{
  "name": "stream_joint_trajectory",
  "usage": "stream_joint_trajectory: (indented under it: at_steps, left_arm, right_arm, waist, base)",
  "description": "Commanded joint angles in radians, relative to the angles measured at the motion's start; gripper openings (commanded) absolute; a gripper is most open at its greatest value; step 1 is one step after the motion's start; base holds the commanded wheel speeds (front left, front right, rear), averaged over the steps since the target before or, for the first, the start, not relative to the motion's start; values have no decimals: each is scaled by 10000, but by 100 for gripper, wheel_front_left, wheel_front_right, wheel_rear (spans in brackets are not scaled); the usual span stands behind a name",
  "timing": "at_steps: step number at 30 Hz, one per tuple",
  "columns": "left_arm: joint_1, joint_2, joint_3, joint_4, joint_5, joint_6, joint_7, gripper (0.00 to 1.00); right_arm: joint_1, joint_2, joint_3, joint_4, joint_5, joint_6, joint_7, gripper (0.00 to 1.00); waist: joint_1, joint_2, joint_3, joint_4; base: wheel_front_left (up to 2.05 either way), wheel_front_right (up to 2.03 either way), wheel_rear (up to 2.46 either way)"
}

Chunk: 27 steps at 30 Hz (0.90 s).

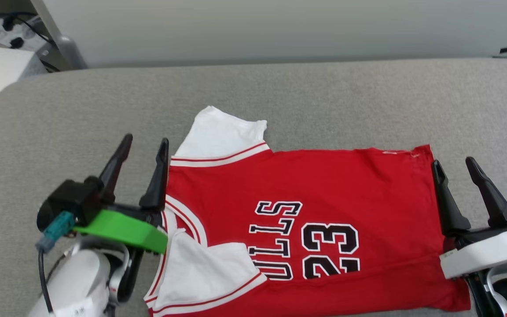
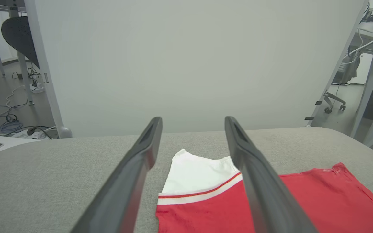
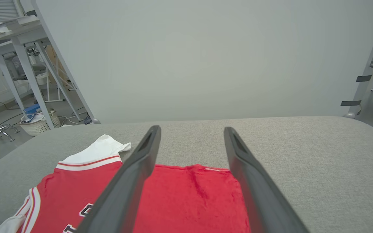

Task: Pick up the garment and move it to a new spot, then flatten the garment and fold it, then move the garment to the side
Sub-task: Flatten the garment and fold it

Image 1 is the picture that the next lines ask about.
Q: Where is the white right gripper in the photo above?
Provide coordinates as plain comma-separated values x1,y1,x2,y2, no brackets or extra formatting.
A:
431,156,507,280

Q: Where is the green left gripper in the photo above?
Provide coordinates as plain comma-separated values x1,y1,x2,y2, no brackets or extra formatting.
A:
74,133,169,255

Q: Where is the red white basketball jersey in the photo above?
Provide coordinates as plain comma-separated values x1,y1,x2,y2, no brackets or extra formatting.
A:
143,106,472,317

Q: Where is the grey fabric sofa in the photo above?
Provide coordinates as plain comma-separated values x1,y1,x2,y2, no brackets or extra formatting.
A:
0,57,507,317

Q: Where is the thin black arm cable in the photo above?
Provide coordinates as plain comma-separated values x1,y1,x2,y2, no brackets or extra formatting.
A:
37,249,57,316

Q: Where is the grey partition post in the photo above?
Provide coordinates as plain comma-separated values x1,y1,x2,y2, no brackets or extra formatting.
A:
31,0,89,70

